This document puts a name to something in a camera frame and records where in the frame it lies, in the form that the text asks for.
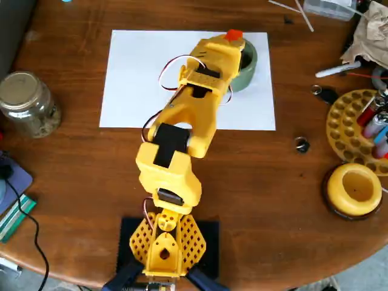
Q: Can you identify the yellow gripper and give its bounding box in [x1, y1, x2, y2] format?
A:
[186, 35, 246, 89]

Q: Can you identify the orange plastic boat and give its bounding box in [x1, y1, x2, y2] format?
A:
[224, 29, 244, 42]

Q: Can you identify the green ceramic cup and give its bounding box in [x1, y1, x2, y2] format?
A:
[232, 39, 258, 93]

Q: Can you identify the thin white stick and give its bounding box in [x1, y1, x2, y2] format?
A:
[268, 0, 303, 13]

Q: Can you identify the long white stick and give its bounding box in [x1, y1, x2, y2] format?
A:
[295, 0, 315, 32]

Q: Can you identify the white paper sheet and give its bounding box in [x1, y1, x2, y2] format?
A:
[99, 29, 276, 132]

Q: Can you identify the clear plastic box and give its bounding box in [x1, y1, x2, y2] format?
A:
[303, 0, 358, 21]

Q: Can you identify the white marker pen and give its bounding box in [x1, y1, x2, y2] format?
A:
[315, 61, 362, 79]

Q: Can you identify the black key fob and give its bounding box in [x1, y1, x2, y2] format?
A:
[316, 86, 339, 106]

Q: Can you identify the yellow round holed holder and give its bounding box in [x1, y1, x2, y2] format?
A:
[326, 89, 388, 176]

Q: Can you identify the crumpled brown paper bag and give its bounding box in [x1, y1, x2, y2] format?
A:
[339, 1, 388, 70]

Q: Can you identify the grey curved tube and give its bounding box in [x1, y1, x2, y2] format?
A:
[372, 65, 388, 90]

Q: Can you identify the pink lighter with silver top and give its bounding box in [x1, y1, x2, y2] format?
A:
[363, 113, 388, 138]

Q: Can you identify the blue lighter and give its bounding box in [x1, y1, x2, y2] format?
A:
[373, 125, 388, 145]

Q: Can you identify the pink red lighter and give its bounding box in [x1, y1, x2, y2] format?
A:
[372, 142, 388, 159]

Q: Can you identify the glass jar with gold lid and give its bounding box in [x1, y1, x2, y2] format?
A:
[0, 71, 62, 139]

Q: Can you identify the yellow round tape dispenser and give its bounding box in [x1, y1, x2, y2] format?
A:
[321, 165, 383, 221]

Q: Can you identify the blue clamp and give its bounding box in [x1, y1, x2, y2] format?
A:
[102, 262, 143, 291]
[186, 266, 231, 291]

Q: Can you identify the purple notebook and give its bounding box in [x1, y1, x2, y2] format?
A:
[0, 151, 33, 215]

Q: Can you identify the green white book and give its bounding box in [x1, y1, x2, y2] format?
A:
[0, 193, 39, 244]

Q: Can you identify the white black-tipped device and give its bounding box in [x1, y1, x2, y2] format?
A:
[0, 256, 24, 277]

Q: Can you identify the white red servo cable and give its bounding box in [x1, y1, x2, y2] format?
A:
[158, 55, 207, 91]
[219, 85, 233, 106]

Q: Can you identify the black red servo cable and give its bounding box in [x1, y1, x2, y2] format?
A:
[141, 110, 164, 144]

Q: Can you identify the thin red wire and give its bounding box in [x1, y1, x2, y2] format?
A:
[347, 72, 388, 80]

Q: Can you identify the yellow ring-shaped candle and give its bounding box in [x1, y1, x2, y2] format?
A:
[327, 162, 383, 216]

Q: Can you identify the black power cable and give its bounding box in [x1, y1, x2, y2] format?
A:
[0, 165, 50, 291]

